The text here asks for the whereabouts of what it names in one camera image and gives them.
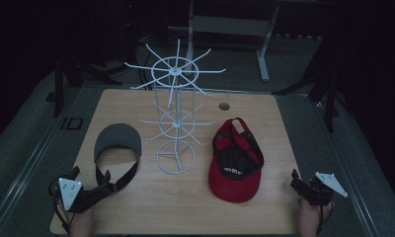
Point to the grey metal desk frame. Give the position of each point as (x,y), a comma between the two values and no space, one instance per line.
(231,25)

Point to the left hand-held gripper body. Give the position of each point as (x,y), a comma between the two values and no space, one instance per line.
(69,192)

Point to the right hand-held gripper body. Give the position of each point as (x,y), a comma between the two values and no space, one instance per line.
(324,190)

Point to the black rectangular floor bracket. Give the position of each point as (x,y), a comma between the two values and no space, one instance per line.
(72,123)

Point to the red baseball cap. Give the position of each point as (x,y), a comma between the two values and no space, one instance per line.
(235,171)

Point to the person's right hand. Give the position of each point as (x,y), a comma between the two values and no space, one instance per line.
(312,219)

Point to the black tripod stand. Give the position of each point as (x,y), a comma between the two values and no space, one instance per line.
(59,85)
(329,95)

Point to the person's left hand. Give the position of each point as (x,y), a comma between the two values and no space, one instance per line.
(82,222)

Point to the grey sun visor cap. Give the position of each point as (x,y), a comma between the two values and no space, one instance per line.
(118,141)

